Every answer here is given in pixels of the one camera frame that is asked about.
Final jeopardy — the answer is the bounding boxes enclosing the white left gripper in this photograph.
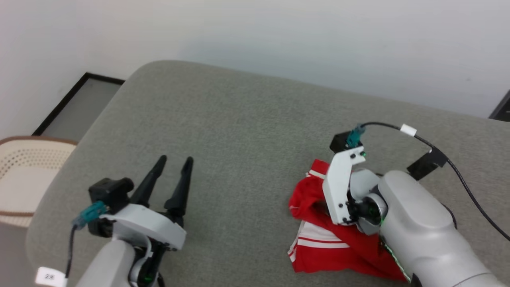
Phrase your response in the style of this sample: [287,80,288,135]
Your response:
[100,155,194,252]

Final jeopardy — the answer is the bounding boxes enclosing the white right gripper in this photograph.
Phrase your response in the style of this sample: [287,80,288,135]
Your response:
[322,145,380,226]

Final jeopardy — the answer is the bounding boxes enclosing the red garment with white stripes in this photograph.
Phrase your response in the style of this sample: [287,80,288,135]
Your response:
[288,159,409,281]

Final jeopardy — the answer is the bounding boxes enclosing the black baseboard strip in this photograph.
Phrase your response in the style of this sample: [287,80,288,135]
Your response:
[32,72,125,137]

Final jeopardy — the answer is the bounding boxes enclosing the cream perforated laundry basket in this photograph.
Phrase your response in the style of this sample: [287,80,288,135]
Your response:
[0,136,78,228]

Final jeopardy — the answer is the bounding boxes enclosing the white paper label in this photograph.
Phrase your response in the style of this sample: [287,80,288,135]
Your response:
[35,266,67,287]

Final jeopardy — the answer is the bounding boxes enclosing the black right cable teal plug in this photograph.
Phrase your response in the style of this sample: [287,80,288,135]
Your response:
[346,122,510,242]

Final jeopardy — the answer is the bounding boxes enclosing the black cable teal plug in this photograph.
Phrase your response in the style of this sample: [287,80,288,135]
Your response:
[346,122,510,242]
[65,201,109,279]

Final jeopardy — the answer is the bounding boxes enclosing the black left cable teal plug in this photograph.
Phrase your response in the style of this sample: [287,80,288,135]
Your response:
[65,201,109,279]

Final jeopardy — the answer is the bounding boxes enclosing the black cable clip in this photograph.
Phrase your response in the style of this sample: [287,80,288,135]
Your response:
[406,148,449,181]

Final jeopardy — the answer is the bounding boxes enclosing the black wall strip bracket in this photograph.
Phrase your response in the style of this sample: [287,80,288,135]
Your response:
[489,90,510,121]

